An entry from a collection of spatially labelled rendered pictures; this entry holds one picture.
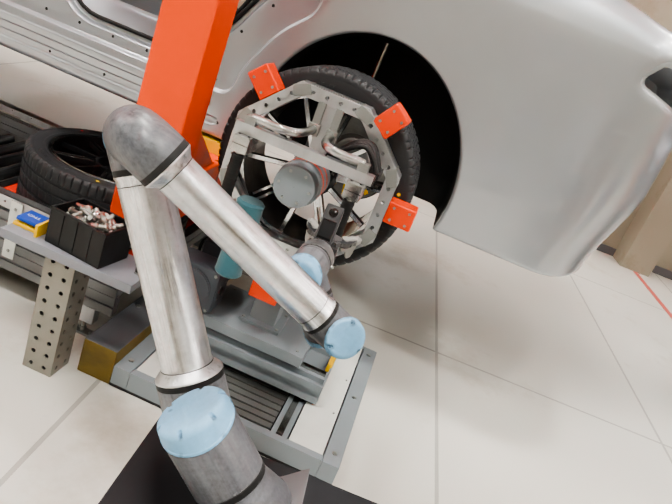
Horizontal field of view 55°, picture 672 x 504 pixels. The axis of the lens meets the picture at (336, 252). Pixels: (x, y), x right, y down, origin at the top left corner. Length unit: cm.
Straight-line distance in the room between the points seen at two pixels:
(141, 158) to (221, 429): 52
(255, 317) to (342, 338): 110
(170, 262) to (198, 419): 32
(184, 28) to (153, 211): 76
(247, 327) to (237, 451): 110
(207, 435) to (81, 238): 91
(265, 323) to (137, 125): 131
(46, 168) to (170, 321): 124
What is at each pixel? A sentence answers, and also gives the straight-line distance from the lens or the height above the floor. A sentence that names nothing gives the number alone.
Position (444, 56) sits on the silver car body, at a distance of 231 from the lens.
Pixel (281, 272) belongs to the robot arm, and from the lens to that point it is 127.
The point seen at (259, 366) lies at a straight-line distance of 232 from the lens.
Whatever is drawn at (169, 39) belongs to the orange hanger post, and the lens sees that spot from 198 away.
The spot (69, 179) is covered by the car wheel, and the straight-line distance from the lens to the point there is 245.
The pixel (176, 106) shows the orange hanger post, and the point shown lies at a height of 93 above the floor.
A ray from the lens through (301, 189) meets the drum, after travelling 188.
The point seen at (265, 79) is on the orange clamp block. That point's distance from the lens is 202.
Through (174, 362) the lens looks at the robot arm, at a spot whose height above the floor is 59.
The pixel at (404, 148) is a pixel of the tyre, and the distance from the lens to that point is 203.
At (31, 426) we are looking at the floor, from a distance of 210.
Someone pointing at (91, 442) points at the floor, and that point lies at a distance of 208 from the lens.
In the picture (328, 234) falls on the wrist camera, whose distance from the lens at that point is 159.
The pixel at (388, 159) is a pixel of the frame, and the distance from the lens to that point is 196.
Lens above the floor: 139
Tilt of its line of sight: 21 degrees down
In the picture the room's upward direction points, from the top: 22 degrees clockwise
